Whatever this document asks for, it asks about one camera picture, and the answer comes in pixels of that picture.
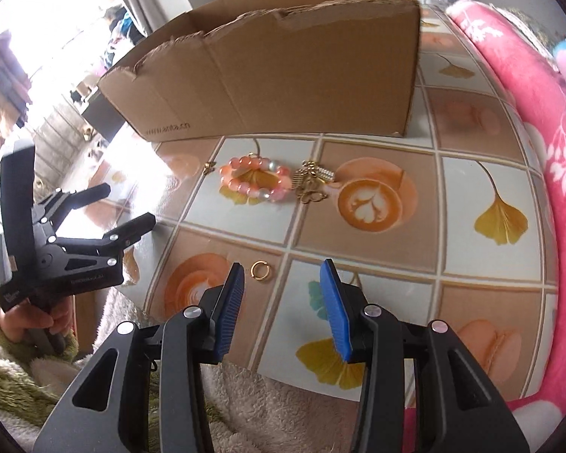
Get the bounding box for person's left hand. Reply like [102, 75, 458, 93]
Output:
[0, 293, 76, 345]

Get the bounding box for orange and pearl bead bracelet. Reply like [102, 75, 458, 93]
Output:
[218, 155, 292, 205]

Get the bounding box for pile of clothes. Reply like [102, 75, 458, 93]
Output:
[101, 5, 147, 57]

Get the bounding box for grey lace cloth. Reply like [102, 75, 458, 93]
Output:
[495, 7, 562, 52]

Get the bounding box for gold abacus pendant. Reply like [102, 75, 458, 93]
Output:
[311, 163, 337, 183]

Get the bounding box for black cabinet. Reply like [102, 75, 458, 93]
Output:
[81, 92, 126, 142]

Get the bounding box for brown cardboard box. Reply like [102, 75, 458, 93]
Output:
[97, 0, 421, 142]

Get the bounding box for metal railing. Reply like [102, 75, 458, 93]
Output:
[28, 99, 100, 190]

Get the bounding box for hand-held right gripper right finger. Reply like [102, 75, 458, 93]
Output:
[320, 259, 531, 453]

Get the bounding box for white fleece blanket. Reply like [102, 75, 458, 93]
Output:
[9, 288, 406, 453]

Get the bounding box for pink floral blanket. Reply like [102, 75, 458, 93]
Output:
[403, 0, 566, 453]

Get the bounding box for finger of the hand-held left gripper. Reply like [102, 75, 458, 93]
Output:
[52, 212, 156, 265]
[52, 184, 111, 222]

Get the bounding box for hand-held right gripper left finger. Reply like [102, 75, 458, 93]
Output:
[33, 262, 246, 453]

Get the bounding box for gold butterfly necklace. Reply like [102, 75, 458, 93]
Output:
[290, 159, 329, 205]

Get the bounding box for printed leaf and coffee tablecloth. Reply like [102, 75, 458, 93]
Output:
[118, 2, 562, 399]

